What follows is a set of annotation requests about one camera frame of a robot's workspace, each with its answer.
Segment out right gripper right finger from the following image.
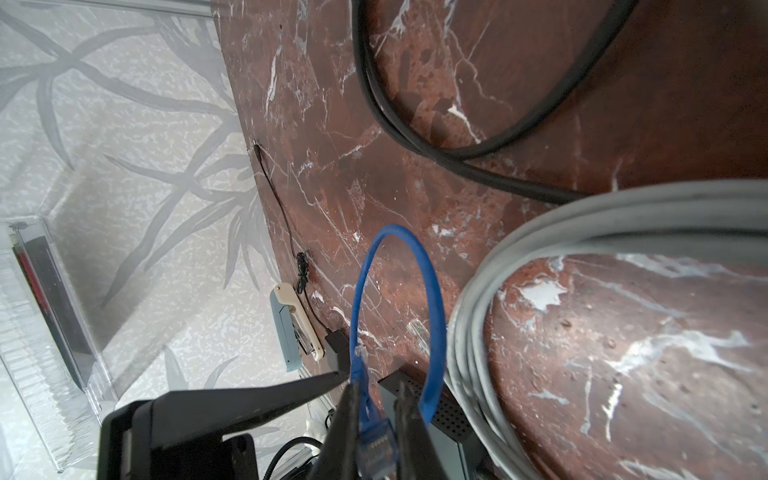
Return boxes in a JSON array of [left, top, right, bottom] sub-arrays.
[[394, 383, 447, 480]]

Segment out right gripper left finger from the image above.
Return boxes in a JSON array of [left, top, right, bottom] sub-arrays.
[[308, 383, 360, 480]]

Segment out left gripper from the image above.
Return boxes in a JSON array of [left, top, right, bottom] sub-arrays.
[[96, 372, 346, 479]]

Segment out blue ethernet cable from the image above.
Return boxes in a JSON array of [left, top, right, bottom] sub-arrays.
[[349, 224, 448, 480]]

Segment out black power adapter left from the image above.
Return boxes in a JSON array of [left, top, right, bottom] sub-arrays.
[[324, 329, 350, 376]]

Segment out beige teal handheld device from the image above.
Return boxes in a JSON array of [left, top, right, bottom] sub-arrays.
[[269, 282, 325, 372]]

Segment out clear plastic wall bin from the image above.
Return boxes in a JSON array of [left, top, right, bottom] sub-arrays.
[[1, 217, 118, 473]]

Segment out black coiled cable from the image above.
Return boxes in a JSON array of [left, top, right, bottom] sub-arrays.
[[350, 0, 640, 206]]

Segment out grey coiled ethernet cable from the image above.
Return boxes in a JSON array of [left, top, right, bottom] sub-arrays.
[[445, 179, 768, 480]]

